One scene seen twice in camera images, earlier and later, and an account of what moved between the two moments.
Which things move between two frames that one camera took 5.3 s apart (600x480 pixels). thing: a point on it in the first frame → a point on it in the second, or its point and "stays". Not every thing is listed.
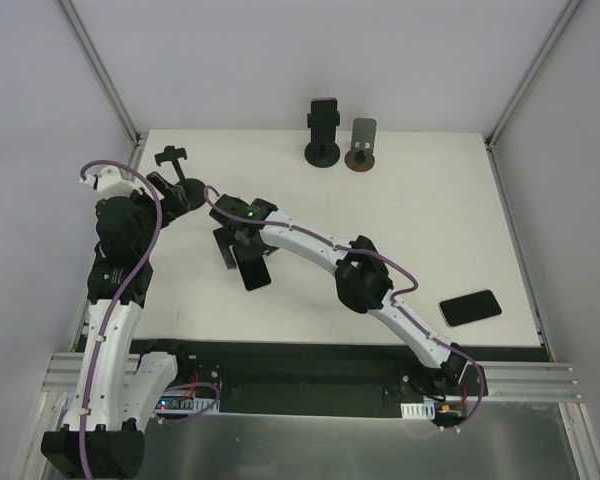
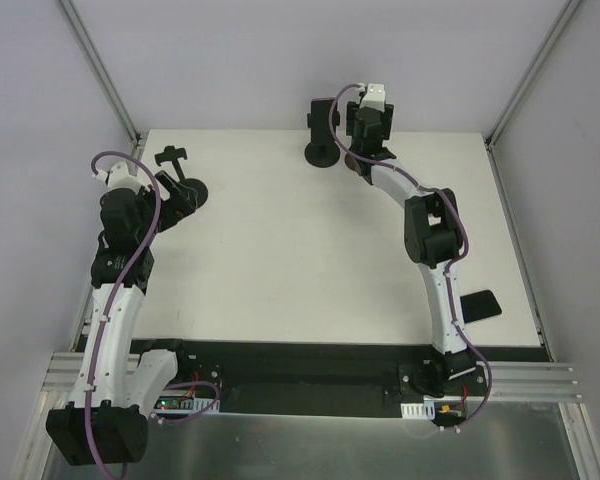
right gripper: (241, 243) → (389, 120)
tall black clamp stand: (193, 188) stays
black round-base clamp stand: (322, 154) stays
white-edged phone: (469, 308) stays
